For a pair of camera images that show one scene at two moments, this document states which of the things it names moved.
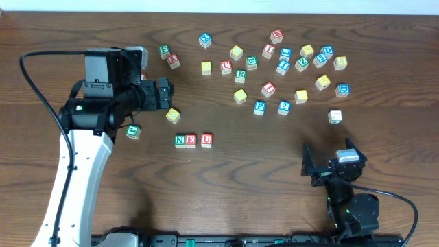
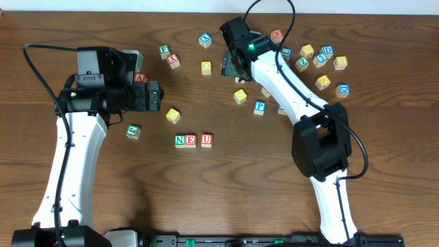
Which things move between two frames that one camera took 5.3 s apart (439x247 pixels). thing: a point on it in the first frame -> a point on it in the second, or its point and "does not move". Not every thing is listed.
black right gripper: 324,173 -> 230,67
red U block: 206,140 does not move
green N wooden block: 180,141 does not move
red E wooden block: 191,140 does not move
